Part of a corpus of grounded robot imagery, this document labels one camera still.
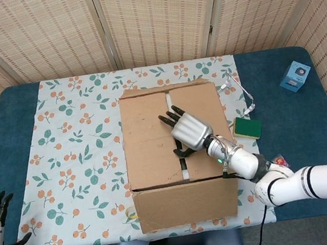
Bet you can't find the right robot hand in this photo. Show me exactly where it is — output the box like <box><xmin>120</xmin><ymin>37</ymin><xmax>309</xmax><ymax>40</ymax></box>
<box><xmin>156</xmin><ymin>99</ymin><xmax>218</xmax><ymax>162</ymax></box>

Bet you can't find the cardboard box with red top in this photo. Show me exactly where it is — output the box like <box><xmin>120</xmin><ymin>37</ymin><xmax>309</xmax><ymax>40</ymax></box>
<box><xmin>114</xmin><ymin>73</ymin><xmax>248</xmax><ymax>235</ymax></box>

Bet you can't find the green yellow sponge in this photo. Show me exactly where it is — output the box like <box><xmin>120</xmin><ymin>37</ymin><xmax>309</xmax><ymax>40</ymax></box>
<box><xmin>231</xmin><ymin>114</ymin><xmax>264</xmax><ymax>144</ymax></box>

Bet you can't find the small red packet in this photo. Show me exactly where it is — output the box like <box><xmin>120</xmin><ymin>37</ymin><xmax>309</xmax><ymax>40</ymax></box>
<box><xmin>272</xmin><ymin>155</ymin><xmax>290</xmax><ymax>170</ymax></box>

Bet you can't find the yellow tape measure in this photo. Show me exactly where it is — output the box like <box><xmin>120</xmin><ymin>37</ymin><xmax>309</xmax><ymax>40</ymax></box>
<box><xmin>124</xmin><ymin>205</ymin><xmax>140</xmax><ymax>223</ymax></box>

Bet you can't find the small blue carton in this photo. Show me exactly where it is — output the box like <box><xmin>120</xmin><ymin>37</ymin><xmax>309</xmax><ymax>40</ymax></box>
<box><xmin>276</xmin><ymin>58</ymin><xmax>315</xmax><ymax>95</ymax></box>

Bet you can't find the floral fruit print tablecloth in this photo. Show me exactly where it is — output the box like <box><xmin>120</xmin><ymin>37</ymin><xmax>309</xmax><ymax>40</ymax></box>
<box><xmin>0</xmin><ymin>49</ymin><xmax>278</xmax><ymax>245</ymax></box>

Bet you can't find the woven rattan folding screen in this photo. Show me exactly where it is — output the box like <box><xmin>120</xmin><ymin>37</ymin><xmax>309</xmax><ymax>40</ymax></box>
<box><xmin>0</xmin><ymin>0</ymin><xmax>327</xmax><ymax>147</ymax></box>

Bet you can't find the white cable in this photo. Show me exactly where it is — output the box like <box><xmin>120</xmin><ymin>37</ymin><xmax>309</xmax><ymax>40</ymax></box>
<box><xmin>216</xmin><ymin>65</ymin><xmax>258</xmax><ymax>119</ymax></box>

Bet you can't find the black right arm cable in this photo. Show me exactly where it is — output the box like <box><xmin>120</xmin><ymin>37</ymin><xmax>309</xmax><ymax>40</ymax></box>
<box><xmin>249</xmin><ymin>204</ymin><xmax>273</xmax><ymax>245</ymax></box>

